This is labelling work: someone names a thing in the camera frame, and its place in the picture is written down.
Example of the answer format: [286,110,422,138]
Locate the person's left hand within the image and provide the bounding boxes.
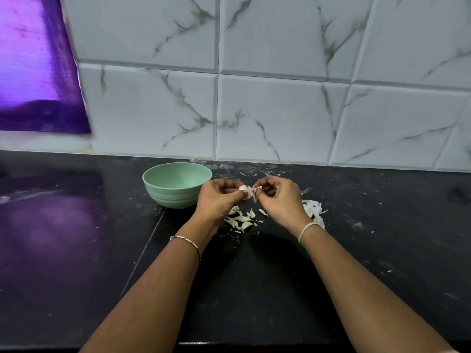
[192,177,250,232]

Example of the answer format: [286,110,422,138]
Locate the person's right hand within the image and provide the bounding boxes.
[252,175,313,235]

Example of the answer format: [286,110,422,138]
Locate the garlic clove cluster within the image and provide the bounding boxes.
[223,205,271,234]

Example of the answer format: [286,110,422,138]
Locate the white garlic bulb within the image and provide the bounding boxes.
[237,183,259,203]

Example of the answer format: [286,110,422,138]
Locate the mint green bowl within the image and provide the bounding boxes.
[142,161,214,210]

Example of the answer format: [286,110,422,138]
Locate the person's right forearm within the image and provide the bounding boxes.
[296,224,453,353]

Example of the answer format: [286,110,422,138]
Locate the person's left forearm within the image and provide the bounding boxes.
[79,224,218,353]

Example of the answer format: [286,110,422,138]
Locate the pile of white garlic peels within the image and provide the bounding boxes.
[300,189,330,231]

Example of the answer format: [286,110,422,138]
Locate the purple cloth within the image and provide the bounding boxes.
[0,0,92,135]

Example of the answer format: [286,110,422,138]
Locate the silver right wrist bracelet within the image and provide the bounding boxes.
[296,221,325,246]

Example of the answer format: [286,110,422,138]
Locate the silver wrist bracelet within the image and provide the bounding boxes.
[296,221,325,246]
[168,234,203,262]

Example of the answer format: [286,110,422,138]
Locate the silver left wrist bracelet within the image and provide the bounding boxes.
[168,234,203,262]

